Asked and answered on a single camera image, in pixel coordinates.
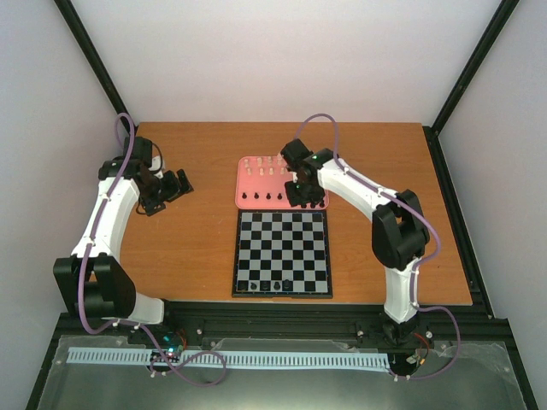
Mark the black queen chess piece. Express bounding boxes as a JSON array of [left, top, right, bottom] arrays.
[[282, 279, 293, 291]]

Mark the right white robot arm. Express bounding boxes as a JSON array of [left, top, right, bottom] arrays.
[[280, 139, 430, 346]]

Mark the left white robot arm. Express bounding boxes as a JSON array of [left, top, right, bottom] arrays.
[[53, 156, 193, 344]]

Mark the left controller circuit board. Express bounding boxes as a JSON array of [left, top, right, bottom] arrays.
[[163, 331, 187, 359]]

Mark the pink plastic tray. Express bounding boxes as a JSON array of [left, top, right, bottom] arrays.
[[233, 155, 330, 210]]

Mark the black white chessboard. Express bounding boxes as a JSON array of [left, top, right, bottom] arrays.
[[232, 210, 333, 299]]

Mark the clear acrylic cover sheet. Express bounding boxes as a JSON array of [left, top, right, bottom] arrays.
[[37, 337, 526, 409]]

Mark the left black corner post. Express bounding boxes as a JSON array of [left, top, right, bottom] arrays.
[[54, 0, 129, 114]]

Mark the black corner post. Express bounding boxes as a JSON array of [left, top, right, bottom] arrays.
[[431, 0, 520, 137], [54, 0, 129, 114]]

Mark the black aluminium frame base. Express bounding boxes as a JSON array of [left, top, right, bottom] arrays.
[[28, 122, 537, 409]]

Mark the light blue slotted cable duct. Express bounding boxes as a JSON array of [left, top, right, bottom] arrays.
[[66, 347, 390, 372]]

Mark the right black corner post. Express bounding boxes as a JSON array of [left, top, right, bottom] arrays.
[[431, 0, 520, 137]]

